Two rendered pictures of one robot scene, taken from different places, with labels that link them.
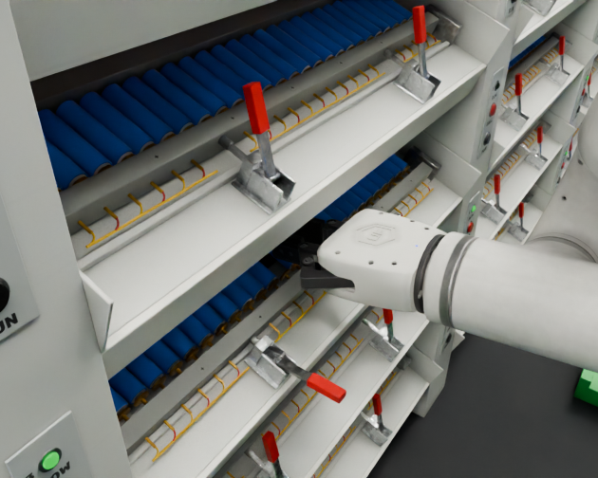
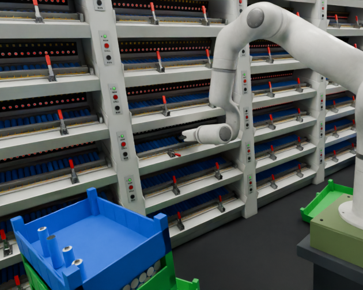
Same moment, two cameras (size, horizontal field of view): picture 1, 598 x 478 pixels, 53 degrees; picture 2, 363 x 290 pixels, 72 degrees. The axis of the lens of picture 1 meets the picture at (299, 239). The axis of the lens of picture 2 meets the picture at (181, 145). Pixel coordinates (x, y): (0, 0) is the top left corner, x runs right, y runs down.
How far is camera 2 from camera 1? 0.81 m
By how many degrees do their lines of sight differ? 32
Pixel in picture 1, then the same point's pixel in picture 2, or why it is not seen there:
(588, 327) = (212, 131)
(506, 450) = (269, 228)
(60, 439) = (124, 133)
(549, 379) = (296, 215)
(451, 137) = not seen: hidden behind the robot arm
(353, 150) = (189, 112)
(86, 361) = (128, 123)
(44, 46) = (127, 83)
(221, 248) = (154, 118)
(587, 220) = (229, 121)
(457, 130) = not seen: hidden behind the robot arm
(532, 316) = (207, 132)
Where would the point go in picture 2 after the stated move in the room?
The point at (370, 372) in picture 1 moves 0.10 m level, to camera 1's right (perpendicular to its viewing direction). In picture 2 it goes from (211, 180) to (230, 182)
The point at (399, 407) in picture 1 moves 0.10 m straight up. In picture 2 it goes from (231, 206) to (230, 190)
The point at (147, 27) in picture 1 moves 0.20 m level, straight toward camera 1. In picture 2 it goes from (142, 83) to (122, 84)
